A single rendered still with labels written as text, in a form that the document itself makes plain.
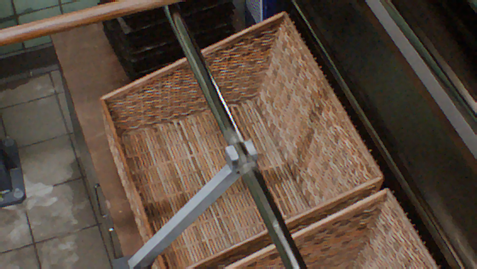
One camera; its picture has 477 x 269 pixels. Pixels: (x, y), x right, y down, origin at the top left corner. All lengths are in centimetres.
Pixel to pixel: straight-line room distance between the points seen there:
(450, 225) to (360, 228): 29
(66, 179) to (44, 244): 26
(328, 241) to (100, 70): 90
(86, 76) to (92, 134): 21
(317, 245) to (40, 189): 134
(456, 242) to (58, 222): 156
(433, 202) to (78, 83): 112
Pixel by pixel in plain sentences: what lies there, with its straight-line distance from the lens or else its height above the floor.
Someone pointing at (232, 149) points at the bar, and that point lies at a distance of 156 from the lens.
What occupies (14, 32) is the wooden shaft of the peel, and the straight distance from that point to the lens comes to 177.
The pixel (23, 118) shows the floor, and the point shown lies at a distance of 332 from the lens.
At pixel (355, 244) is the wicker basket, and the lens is 202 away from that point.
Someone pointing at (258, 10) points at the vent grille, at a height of 72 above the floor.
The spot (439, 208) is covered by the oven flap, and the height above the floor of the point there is 96.
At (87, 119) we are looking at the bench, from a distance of 246.
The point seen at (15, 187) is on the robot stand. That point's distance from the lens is 309.
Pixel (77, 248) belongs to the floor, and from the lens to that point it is 293.
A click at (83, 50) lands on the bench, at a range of 264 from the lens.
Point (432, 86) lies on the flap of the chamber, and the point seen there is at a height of 141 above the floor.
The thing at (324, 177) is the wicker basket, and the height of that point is 68.
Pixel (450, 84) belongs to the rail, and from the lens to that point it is 130.
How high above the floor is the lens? 234
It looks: 48 degrees down
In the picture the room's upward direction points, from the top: 2 degrees counter-clockwise
